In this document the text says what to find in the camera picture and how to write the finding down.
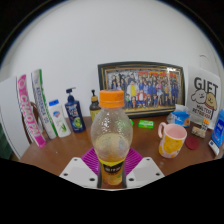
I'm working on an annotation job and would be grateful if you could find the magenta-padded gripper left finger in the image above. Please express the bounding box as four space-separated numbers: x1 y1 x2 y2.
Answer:
59 147 103 189

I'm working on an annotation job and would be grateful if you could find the dark blue pump bottle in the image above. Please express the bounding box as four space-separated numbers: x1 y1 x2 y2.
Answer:
64 87 87 134

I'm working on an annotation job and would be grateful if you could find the framed group picture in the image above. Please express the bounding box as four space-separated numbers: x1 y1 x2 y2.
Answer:
97 61 186 119

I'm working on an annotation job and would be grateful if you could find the white blue-capped shampoo bottle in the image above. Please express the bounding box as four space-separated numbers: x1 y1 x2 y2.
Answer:
48 99 72 138

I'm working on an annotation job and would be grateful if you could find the dark amber pump bottle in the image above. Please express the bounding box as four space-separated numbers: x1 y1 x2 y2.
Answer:
88 89 102 123

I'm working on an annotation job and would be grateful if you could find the blue detergent bottle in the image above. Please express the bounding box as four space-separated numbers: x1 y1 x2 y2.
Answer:
208 109 224 157

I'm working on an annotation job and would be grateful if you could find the orange-capped clear drink bottle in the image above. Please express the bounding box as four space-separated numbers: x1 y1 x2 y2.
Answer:
90 89 134 187

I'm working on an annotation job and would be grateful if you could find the pink and yellow mug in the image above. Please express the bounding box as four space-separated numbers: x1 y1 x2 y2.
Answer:
157 121 188 159

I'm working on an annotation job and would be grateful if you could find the blue tissue pack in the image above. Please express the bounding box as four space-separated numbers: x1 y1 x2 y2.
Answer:
166 103 192 128

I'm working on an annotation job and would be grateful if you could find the white printed paper bag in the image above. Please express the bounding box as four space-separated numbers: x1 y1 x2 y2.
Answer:
185 54 223 130

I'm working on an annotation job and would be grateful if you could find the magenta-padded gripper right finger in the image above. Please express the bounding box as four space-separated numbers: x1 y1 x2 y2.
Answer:
122 148 165 189

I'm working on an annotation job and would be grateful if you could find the tall pink box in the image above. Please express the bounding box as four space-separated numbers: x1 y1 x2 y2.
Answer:
16 73 48 149

